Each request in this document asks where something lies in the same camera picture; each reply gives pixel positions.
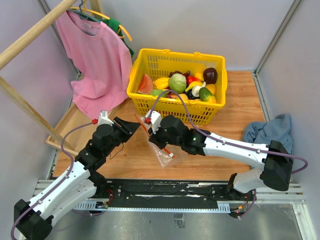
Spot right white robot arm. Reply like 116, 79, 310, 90
145, 111, 293, 200

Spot yellow bell pepper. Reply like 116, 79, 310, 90
153, 77, 170, 90

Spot white mushroom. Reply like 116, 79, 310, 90
191, 82, 206, 97

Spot clear zip top bag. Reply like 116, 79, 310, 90
134, 113, 183, 169

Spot yellow plastic basket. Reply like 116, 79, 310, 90
127, 48, 228, 125

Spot green orange mango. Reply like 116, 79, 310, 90
199, 87, 217, 104

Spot green garment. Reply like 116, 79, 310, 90
102, 18, 135, 58

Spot wooden clothes rack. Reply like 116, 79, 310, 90
0, 0, 103, 156

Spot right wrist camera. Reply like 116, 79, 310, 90
144, 110, 162, 134

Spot purple cable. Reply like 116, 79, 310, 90
149, 89, 309, 175
9, 121, 101, 240

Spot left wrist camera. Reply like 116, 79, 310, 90
91, 110, 114, 126

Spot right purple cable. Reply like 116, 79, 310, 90
149, 89, 309, 175

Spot dark red apple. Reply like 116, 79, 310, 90
202, 67, 218, 85

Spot yellow clothes hanger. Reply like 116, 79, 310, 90
69, 0, 133, 42

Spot green guava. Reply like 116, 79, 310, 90
150, 89, 167, 98

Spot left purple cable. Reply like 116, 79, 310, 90
9, 121, 101, 240

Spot red chili pepper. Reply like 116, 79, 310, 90
186, 75, 202, 85

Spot green cabbage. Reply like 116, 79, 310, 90
169, 73, 187, 94

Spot dark grapes bunch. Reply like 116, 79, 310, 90
168, 71, 183, 78

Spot watermelon slice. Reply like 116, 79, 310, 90
138, 73, 154, 95

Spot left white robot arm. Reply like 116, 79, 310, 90
10, 117, 140, 240

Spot blue cloth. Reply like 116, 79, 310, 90
242, 114, 293, 154

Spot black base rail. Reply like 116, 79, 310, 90
93, 178, 253, 211

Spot pink t-shirt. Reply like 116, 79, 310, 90
56, 11, 132, 119

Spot yellow banana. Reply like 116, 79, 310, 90
185, 81, 203, 92

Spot teal clothes hanger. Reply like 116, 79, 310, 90
66, 0, 102, 25

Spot peach fruit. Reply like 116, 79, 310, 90
176, 93, 189, 102

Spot yellow lemon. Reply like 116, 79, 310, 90
205, 84, 216, 95

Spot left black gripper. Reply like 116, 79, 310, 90
104, 116, 141, 157

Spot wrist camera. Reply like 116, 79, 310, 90
91, 110, 114, 126
144, 110, 162, 134

